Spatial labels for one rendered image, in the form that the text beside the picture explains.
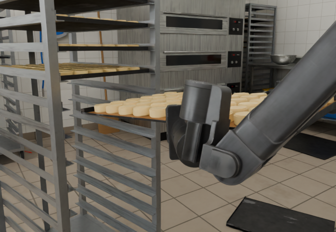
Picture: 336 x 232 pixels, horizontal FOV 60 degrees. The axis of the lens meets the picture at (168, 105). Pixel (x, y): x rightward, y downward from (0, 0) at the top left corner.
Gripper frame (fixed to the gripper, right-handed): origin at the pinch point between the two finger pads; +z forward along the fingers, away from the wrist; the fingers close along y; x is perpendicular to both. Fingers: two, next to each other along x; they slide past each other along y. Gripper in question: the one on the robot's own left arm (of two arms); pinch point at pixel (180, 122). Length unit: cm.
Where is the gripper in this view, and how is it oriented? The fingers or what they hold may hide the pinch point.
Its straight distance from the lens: 62.3
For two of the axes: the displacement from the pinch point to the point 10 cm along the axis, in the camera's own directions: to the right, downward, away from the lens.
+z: -0.8, -1.5, 9.9
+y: 0.5, 9.9, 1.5
